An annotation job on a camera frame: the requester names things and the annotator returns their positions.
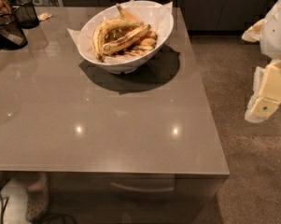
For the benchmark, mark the small paper packet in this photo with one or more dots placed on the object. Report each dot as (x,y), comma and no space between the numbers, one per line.
(44,16)

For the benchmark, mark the banana at bowl back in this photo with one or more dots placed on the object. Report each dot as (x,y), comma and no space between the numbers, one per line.
(126,14)

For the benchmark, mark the curved yellow banana left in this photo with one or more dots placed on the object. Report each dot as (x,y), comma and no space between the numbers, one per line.
(99,33)

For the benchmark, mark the black mesh pen cup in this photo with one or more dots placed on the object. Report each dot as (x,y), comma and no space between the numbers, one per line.
(25,13)

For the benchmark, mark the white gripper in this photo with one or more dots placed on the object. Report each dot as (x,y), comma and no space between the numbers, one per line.
(276,32)

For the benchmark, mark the black mesh tray basket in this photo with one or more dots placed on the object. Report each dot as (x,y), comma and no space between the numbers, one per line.
(11,33)

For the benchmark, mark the small banana right lower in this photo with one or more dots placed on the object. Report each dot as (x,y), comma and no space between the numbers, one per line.
(147,42)

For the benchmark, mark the white paper bowl liner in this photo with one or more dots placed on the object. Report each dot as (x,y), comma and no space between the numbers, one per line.
(81,41)

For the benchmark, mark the small banana right upper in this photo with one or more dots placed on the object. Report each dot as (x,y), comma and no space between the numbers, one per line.
(151,34)

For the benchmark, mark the small banana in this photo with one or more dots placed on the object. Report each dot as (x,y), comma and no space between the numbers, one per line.
(147,42)
(151,34)

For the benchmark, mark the metal drawer handle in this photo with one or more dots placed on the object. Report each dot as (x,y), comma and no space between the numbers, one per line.
(143,190)

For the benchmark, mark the white ceramic bowl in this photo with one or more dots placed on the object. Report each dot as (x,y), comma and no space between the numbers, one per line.
(152,19)

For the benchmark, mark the long spotted yellow banana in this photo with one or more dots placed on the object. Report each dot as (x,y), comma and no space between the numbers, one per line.
(125,41)

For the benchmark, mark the grey perforated clog shoe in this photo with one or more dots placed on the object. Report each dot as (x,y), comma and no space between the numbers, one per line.
(38,198)

